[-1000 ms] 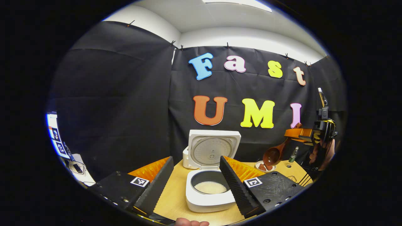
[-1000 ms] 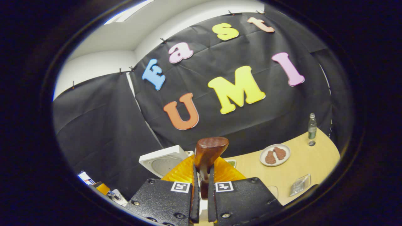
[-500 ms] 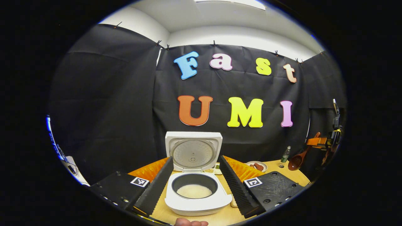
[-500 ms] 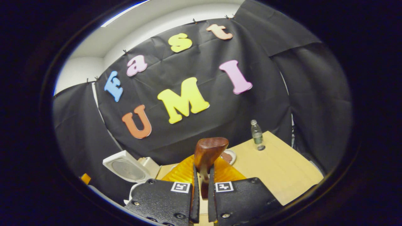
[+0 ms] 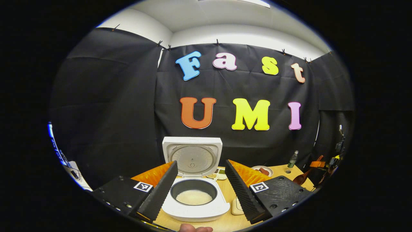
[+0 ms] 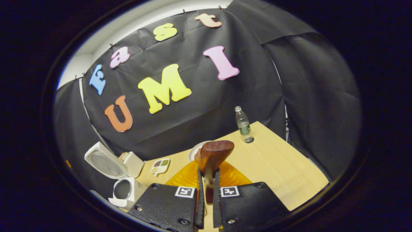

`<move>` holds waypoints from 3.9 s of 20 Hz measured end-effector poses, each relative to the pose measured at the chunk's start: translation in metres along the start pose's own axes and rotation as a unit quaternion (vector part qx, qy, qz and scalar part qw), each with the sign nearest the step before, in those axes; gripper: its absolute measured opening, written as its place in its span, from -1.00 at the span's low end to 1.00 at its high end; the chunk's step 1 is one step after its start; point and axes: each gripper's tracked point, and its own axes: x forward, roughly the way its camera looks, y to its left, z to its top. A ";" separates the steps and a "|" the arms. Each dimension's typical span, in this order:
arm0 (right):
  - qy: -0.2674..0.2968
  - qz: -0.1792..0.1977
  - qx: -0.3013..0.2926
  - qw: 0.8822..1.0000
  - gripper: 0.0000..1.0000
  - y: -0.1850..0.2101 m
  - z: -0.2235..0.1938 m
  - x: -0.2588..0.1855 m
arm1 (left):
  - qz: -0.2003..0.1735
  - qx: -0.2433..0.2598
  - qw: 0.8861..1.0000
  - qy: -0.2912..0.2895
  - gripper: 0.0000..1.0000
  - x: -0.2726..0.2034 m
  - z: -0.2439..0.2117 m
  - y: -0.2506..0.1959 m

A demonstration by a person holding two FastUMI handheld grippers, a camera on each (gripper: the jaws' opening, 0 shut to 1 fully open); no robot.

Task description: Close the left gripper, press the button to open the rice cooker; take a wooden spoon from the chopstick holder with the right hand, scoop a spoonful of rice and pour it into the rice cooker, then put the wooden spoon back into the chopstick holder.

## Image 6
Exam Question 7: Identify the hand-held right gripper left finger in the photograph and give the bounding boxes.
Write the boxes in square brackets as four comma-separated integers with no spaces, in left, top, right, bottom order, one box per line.
[129,160,205,232]

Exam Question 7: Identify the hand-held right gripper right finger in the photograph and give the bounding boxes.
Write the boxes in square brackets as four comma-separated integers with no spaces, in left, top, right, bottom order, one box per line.
[212,160,290,232]

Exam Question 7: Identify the wooden spoon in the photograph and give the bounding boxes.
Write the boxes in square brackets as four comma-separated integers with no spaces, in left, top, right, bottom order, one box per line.
[198,140,235,204]

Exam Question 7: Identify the divided grain tray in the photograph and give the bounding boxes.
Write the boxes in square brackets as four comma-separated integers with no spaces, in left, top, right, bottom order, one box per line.
[149,158,171,177]

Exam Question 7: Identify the dark inner pot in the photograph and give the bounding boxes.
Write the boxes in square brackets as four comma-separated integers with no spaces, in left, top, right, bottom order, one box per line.
[113,179,133,200]

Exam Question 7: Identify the white toaster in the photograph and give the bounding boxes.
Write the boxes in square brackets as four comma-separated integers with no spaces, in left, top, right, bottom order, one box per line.
[119,151,145,179]

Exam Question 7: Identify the white round plate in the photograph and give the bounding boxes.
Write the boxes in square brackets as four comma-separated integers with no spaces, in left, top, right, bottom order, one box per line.
[188,140,213,162]

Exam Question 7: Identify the green plastic bottle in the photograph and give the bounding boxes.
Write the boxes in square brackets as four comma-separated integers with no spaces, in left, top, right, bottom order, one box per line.
[234,105,252,136]

